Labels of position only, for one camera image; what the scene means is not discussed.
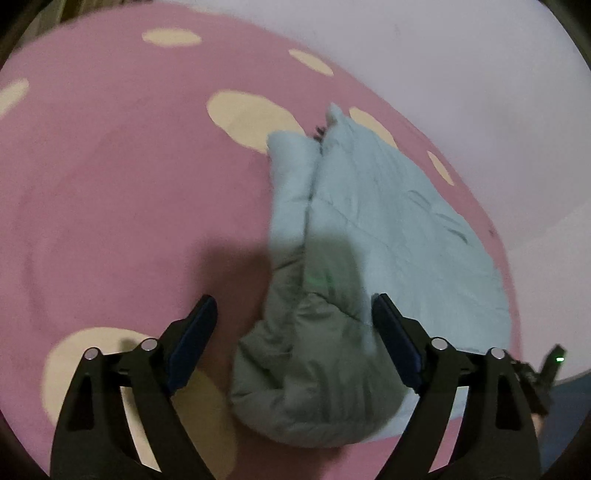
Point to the light blue puffer jacket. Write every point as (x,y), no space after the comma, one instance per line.
(352,218)

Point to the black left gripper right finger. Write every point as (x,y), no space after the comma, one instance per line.
(497,438)

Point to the pink dotted bed sheet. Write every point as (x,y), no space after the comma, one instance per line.
(133,180)

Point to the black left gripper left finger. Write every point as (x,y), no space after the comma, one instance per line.
(117,420)

